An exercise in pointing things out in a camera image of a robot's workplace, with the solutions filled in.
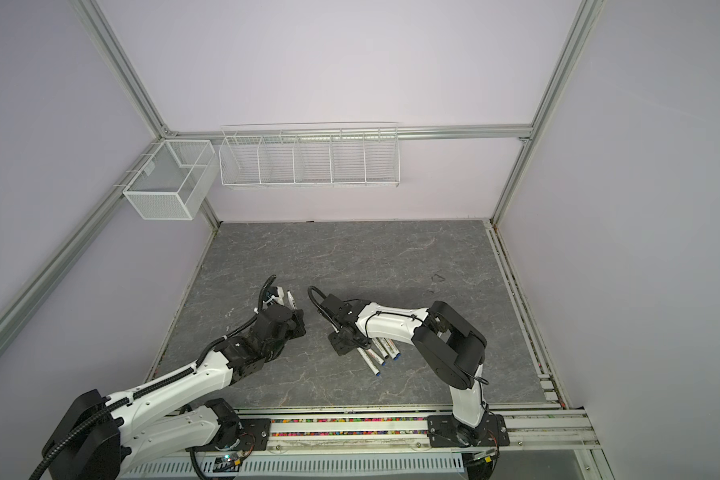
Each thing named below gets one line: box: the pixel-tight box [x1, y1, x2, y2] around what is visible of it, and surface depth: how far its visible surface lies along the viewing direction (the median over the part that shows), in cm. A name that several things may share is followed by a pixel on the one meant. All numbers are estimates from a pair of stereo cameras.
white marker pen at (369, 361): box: [356, 347, 380, 377], surface depth 86 cm
